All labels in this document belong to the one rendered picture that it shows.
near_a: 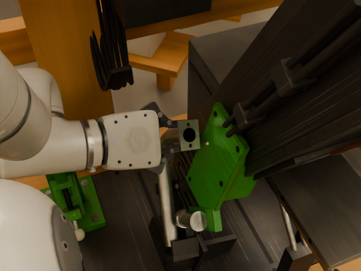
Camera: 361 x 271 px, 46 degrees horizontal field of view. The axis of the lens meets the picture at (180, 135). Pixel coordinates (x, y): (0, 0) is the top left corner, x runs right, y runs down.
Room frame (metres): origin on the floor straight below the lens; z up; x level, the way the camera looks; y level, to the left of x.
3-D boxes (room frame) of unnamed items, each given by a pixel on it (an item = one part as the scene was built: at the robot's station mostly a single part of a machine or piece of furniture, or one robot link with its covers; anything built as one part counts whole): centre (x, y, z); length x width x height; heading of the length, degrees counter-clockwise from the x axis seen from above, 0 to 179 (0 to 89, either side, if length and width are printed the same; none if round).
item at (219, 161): (0.49, -0.09, 1.17); 0.13 x 0.12 x 0.20; 111
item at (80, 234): (0.47, 0.23, 0.96); 0.06 x 0.03 x 0.06; 21
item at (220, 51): (0.74, -0.19, 1.07); 0.30 x 0.18 x 0.34; 111
